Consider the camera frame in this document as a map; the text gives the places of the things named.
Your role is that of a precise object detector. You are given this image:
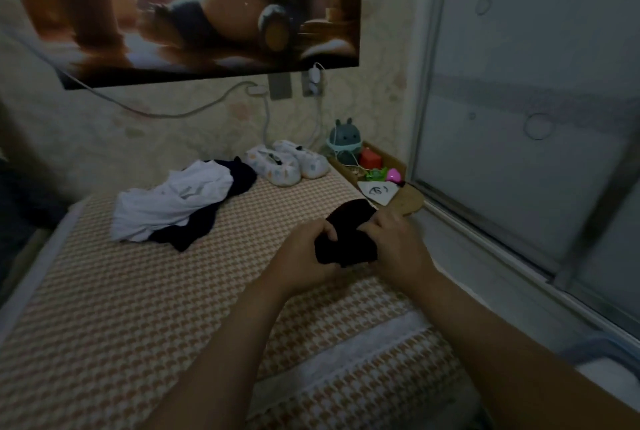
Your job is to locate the white printed card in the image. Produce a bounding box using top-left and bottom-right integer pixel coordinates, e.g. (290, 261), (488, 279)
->
(357, 178), (403, 208)

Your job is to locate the grey wall socket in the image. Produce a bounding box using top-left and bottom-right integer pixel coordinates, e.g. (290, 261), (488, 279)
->
(267, 71), (294, 102)

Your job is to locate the teal round bunny lamp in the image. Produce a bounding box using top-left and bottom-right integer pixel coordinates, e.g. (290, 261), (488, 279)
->
(327, 118), (364, 164)

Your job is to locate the person's right forearm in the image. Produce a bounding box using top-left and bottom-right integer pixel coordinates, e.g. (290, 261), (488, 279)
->
(412, 269), (640, 430)

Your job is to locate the cartoon bear wall poster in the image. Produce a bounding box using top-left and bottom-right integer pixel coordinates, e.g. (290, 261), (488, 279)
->
(0, 0), (364, 92)

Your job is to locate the grey sliding door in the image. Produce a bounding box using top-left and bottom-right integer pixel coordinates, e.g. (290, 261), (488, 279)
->
(408, 0), (640, 341)

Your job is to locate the wooden bedside tray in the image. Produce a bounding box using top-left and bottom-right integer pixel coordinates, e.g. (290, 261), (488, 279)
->
(328, 142), (425, 218)

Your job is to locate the person's left forearm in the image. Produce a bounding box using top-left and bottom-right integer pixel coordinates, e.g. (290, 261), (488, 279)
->
(140, 275), (301, 430)

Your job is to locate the white charger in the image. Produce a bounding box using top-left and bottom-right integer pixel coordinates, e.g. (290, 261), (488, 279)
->
(304, 62), (326, 98)

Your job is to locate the person's right hand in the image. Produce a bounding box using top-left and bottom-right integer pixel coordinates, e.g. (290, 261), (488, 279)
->
(358, 209), (439, 293)

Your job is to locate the long white cable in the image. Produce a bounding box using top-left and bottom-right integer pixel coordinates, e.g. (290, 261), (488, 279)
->
(0, 29), (269, 120)

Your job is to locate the red toy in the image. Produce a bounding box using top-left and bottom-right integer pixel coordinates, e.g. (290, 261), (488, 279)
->
(359, 146), (385, 170)

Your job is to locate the black tree print t-shirt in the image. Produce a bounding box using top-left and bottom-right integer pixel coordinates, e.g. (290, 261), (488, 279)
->
(148, 156), (260, 254)

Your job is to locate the grey-blue suitcase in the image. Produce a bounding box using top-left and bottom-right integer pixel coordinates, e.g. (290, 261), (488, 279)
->
(555, 329), (640, 416)

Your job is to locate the person's left hand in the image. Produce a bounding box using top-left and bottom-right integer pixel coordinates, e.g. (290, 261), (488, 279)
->
(262, 219), (339, 298)

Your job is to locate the white polo shirt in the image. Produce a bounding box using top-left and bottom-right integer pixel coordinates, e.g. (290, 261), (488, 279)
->
(110, 159), (235, 244)

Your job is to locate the black garment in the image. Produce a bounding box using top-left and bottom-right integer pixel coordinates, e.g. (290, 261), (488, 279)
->
(313, 197), (381, 269)

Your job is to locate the thin white charger cable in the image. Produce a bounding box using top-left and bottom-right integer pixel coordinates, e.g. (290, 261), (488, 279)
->
(305, 94), (336, 150)

